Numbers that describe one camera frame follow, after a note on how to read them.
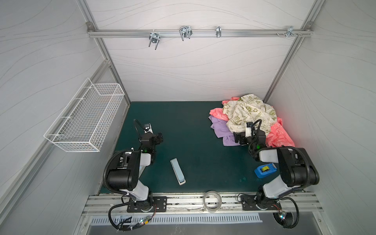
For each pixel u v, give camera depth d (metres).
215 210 0.69
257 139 0.73
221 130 1.04
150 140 0.73
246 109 0.98
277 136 0.97
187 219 0.70
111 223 0.66
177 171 0.82
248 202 0.73
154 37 0.79
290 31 0.76
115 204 0.63
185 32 0.77
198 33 0.78
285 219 0.72
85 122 0.69
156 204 0.73
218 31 0.75
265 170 0.80
